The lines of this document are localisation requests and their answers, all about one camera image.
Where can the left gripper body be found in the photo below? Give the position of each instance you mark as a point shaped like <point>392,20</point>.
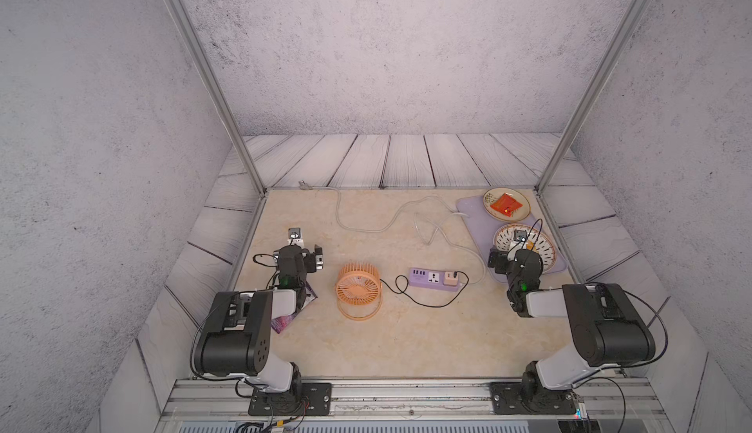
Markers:
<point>309,264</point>

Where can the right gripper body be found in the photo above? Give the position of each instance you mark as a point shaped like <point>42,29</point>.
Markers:
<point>503,265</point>

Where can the pink USB plug adapter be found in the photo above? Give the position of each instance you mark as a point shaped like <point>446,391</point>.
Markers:
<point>450,279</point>

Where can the purple power strip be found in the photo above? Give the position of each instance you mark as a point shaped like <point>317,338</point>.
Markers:
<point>429,279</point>

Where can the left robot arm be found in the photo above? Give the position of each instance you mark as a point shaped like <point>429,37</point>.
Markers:
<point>234,341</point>

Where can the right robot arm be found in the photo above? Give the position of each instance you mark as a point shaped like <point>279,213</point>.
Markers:
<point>606,331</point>

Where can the purple placemat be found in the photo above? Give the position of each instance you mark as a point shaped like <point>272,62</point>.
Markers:
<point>489,233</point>

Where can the white patterned bowl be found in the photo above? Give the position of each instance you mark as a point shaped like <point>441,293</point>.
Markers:
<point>537,242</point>

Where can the beige plate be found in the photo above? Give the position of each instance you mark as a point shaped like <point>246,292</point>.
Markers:
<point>491,195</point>

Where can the red packet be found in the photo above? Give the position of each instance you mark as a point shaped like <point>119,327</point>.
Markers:
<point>506,205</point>

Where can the purple snack packet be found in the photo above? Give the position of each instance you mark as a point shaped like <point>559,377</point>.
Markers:
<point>282,318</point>

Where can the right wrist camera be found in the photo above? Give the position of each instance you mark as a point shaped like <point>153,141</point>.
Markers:
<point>520,235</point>

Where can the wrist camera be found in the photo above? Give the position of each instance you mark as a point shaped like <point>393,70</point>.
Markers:
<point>295,237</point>
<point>520,235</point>

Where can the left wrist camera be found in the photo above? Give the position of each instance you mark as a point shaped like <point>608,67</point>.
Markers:
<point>295,237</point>

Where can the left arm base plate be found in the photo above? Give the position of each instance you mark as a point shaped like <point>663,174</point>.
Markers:
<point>289,399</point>

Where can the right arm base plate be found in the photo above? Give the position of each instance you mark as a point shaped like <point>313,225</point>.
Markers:
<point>517,398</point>

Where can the aluminium front rail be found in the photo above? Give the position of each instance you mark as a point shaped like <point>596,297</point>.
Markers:
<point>415,405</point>

